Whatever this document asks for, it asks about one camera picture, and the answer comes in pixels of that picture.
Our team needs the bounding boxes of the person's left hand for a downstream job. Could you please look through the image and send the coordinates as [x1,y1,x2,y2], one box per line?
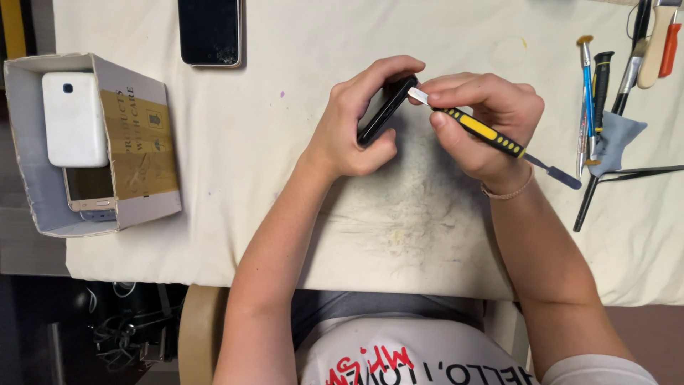
[302,55,426,180]

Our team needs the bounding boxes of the beige beaded bracelet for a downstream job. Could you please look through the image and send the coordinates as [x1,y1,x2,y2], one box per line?
[479,162,537,202]

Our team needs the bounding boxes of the grey cleaning cloth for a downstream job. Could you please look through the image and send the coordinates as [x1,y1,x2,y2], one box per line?
[587,111,649,179]

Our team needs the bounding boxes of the cream stained table cloth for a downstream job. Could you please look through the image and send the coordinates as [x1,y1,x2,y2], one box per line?
[52,0,684,307]

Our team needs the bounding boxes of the person's white printed shirt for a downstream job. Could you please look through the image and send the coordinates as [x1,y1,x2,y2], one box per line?
[293,312,659,385]

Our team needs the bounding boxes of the wooden chair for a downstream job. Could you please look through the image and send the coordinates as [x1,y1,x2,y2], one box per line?
[177,284,232,385]

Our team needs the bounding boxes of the silver metal pen tool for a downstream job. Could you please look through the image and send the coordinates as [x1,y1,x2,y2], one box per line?
[575,95,589,179]

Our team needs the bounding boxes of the yellow black metal pry tool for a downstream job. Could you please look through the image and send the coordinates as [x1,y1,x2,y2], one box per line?
[407,87,582,191]

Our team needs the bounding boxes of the open cardboard box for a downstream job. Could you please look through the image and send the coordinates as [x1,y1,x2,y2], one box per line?
[4,52,183,239]

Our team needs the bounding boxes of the black yellow grip screwdriver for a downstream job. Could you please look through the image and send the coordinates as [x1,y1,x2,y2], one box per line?
[592,51,616,135]

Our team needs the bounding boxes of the black brush with silver ferrule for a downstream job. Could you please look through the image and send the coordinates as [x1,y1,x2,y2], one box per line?
[572,37,651,234]

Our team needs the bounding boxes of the black thin tool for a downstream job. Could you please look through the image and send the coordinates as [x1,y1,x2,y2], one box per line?
[631,0,654,54]

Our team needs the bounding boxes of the white smartphone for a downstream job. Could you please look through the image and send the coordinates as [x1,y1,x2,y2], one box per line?
[42,71,110,169]

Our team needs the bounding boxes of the silver blue smartphone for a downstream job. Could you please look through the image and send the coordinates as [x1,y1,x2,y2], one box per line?
[79,209,118,223]

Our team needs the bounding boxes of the black tweezers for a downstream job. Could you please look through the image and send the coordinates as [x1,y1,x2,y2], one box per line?
[598,164,684,184]

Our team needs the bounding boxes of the person's right hand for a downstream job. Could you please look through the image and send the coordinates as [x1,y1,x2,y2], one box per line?
[409,72,546,192]

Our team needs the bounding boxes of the black cracked smartphone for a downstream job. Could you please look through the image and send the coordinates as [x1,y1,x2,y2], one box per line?
[177,0,244,69]

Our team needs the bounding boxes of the gold smartphone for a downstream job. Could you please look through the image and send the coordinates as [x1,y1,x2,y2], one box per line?
[62,165,118,213]

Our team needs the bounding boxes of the blue screwdriver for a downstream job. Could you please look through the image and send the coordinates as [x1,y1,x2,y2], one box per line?
[576,35,602,167]

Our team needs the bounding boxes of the orange handled tool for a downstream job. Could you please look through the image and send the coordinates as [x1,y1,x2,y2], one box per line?
[658,9,684,79]

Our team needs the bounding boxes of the cream handled tool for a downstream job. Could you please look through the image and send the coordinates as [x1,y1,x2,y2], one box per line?
[636,0,683,91]

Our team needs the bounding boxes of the tangle of black cables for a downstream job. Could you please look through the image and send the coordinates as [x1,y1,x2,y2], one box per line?
[85,280,183,376]

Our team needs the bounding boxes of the yellow post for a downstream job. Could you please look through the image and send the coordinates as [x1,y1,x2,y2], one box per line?
[0,0,28,61]

